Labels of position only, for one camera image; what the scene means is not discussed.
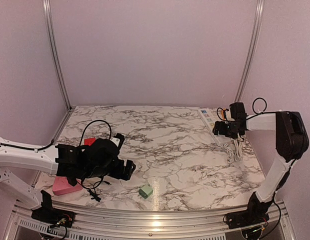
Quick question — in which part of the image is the aluminium front rail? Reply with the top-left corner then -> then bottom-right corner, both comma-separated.
2,201 -> 297,240

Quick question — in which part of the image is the aluminium frame post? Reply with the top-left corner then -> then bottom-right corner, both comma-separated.
43,0 -> 72,111
234,0 -> 265,102

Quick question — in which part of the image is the right aluminium frame post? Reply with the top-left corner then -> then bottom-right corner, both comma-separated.
234,0 -> 265,102

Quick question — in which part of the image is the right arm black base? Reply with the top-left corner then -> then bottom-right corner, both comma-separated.
223,192 -> 273,229

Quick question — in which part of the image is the green plug adapter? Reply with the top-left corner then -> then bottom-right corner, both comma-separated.
138,184 -> 153,199

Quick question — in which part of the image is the white multicolour power strip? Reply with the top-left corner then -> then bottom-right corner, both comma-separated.
197,108 -> 231,147

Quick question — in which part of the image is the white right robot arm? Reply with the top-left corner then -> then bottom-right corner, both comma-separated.
212,102 -> 310,204

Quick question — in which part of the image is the orange power strip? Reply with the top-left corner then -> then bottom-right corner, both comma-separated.
218,109 -> 226,120

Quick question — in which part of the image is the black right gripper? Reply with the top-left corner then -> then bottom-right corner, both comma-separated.
212,121 -> 242,139

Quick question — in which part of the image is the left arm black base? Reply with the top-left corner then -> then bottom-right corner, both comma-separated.
31,190 -> 75,228

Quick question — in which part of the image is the left aluminium frame post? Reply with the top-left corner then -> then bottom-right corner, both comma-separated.
43,0 -> 72,111

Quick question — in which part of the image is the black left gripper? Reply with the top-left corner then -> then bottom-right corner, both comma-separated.
84,158 -> 136,181

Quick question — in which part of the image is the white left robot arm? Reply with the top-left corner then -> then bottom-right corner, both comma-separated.
0,133 -> 136,223

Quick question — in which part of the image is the black power adapter with cable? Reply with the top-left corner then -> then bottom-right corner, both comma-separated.
77,176 -> 111,202

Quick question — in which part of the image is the red cube socket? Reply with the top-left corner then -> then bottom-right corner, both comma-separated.
83,137 -> 96,146

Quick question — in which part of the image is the pink triangular power strip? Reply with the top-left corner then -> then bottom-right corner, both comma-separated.
52,176 -> 83,196

